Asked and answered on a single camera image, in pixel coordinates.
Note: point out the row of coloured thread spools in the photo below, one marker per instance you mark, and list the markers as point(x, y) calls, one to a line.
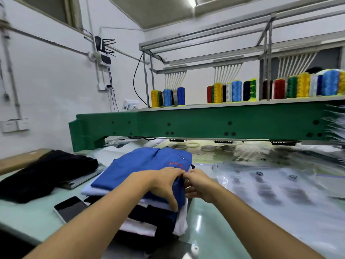
point(291, 86)

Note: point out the black cloth bundle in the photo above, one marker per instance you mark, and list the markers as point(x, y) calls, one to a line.
point(43, 172)

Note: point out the person's left forearm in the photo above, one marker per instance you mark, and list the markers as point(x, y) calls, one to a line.
point(91, 223)

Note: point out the person's right hand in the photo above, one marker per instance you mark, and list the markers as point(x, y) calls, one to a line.
point(200, 186)

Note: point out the brown cardboard box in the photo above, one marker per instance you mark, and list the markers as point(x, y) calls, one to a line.
point(21, 159)

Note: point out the black smartphone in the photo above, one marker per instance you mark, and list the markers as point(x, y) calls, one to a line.
point(71, 208)

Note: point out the grey metal thread rack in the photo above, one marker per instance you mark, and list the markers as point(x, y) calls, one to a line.
point(265, 51)

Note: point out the green machine beam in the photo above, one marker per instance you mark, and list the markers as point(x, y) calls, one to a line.
point(215, 124)

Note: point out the white double wall socket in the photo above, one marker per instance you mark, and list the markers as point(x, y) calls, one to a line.
point(15, 125)

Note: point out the person's right forearm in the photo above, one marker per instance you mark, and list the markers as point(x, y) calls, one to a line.
point(259, 229)

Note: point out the high wall window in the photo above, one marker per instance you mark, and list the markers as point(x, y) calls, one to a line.
point(51, 8)

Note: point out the blue garment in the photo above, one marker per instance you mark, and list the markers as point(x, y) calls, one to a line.
point(129, 167)

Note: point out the wall router with antennas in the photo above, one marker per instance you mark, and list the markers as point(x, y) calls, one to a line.
point(103, 54)

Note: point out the stack of plastic bags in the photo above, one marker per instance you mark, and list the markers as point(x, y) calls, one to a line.
point(280, 202)

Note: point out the ceiling light tube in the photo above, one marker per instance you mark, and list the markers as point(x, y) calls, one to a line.
point(191, 1)

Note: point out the white box device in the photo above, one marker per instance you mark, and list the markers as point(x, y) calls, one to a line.
point(131, 105)

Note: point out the stack of bagged garments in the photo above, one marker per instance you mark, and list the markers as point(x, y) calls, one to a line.
point(337, 124)

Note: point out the grey flat tablet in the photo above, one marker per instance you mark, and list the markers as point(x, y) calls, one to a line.
point(86, 179)

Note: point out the person's left hand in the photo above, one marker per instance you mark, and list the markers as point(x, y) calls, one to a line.
point(164, 183)

